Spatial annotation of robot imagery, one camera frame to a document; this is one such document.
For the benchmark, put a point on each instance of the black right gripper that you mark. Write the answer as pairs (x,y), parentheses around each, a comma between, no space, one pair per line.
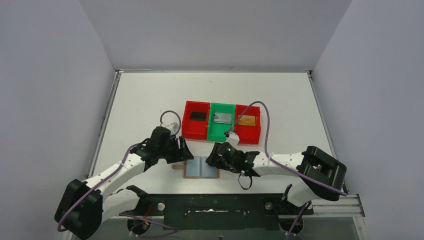
(215,160)

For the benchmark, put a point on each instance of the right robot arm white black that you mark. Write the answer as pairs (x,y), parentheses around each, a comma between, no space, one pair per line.
(321,175)

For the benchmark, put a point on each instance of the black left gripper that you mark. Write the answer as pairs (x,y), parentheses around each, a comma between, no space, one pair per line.
(178,149)

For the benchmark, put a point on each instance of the silver grey card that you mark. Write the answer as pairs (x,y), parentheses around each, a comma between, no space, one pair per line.
(222,117)

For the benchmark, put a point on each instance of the black card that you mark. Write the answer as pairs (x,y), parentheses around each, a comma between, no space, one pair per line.
(198,116)

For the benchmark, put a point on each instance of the right red bin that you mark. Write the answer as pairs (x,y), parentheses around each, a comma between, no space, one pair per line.
(248,134)

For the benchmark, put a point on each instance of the green middle bin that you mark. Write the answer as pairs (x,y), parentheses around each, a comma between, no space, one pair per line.
(216,131)

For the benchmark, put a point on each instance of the red bin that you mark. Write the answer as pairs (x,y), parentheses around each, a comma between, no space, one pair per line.
(191,129)
(248,134)

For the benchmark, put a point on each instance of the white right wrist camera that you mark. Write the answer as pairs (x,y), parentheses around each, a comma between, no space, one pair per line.
(232,138)

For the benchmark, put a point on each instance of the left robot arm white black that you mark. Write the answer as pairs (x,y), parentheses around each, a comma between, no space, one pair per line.
(85,204)

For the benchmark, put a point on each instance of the brown leather card holder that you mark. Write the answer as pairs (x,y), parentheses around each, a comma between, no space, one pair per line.
(196,168)

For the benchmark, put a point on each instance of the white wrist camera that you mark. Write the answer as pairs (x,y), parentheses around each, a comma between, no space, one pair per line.
(232,138)
(173,127)

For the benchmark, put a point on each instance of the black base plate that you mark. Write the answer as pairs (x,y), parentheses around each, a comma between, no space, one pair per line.
(218,211)

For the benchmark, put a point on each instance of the orange gold card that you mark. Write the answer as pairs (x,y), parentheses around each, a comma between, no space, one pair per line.
(247,120)

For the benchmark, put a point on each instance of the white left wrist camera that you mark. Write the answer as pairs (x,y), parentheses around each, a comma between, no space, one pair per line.
(173,127)

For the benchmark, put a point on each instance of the left red bin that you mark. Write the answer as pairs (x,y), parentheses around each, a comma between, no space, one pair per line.
(191,129)

